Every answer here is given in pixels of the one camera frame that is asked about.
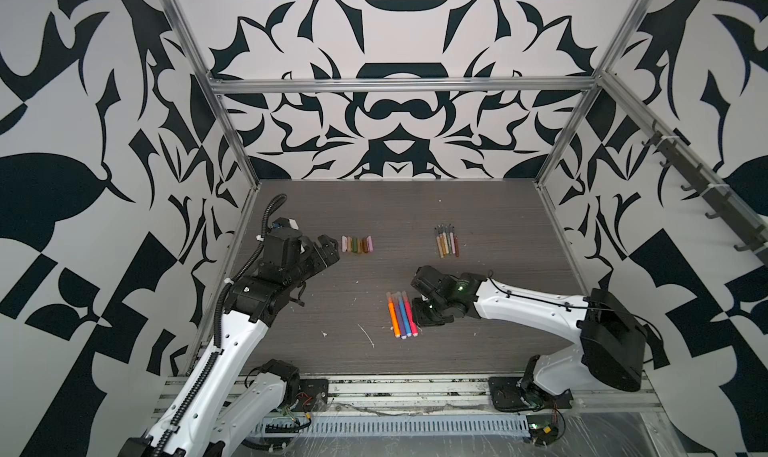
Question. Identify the circuit board with green light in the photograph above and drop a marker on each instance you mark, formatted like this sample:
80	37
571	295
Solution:
544	431

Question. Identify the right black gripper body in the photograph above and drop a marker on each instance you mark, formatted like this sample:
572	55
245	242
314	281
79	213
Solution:
430	313

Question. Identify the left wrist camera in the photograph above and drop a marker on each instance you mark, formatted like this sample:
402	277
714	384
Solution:
283	222

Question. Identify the brown marker pen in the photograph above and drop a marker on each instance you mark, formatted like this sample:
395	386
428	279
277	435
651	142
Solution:
443	242

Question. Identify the aluminium frame crossbar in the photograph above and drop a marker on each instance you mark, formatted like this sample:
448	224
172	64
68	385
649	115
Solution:
401	84

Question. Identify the olive tan marker pen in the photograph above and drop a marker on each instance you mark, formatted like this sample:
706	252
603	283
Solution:
446	229

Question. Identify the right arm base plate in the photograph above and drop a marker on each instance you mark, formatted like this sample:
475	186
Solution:
509	395

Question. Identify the pink red marker pen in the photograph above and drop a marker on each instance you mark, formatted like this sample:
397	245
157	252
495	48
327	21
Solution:
412	328

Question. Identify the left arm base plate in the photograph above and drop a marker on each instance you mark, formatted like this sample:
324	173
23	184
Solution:
309	395

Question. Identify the white slotted cable duct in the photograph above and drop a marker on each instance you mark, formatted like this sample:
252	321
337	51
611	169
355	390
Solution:
515	426

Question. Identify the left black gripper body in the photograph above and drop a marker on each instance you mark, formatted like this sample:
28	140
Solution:
308	260

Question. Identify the orange marker pen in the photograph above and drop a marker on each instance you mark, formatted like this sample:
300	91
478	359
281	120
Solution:
393	316

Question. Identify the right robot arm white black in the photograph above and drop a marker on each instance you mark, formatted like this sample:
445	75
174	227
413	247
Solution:
606	341

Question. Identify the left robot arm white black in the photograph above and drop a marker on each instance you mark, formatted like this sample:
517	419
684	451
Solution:
200	422

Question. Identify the grey hook rack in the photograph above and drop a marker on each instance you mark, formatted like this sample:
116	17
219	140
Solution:
722	199

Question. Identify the aluminium front rail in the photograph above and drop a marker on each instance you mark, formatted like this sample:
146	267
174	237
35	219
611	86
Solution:
388	394

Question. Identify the blue marker pen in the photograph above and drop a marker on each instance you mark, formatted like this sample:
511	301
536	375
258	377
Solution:
404	317

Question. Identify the purple marker pen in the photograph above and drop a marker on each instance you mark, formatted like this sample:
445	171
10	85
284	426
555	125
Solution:
399	319

